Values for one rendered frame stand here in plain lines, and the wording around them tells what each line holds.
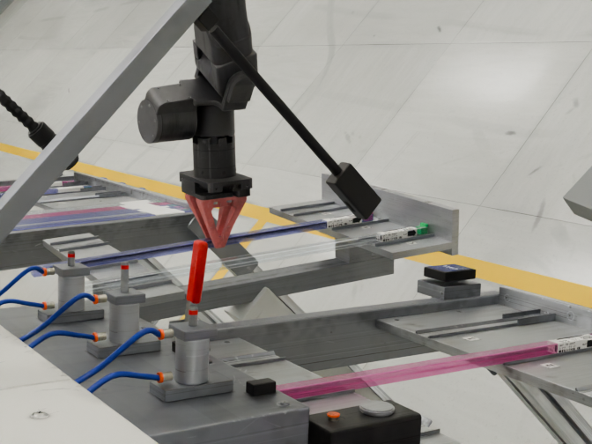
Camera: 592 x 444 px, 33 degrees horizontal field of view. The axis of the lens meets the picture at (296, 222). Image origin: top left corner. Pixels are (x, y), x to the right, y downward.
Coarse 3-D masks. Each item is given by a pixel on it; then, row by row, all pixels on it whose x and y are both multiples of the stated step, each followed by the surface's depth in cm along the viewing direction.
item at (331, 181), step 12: (348, 168) 76; (336, 180) 75; (348, 180) 76; (360, 180) 76; (336, 192) 77; (348, 192) 76; (360, 192) 77; (372, 192) 77; (348, 204) 77; (360, 204) 77; (372, 204) 77; (360, 216) 77
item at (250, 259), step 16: (336, 240) 133; (352, 240) 134; (368, 240) 135; (240, 256) 126; (256, 256) 127; (272, 256) 128; (288, 256) 129; (144, 272) 120; (160, 272) 120; (176, 272) 121; (96, 288) 116; (112, 288) 117
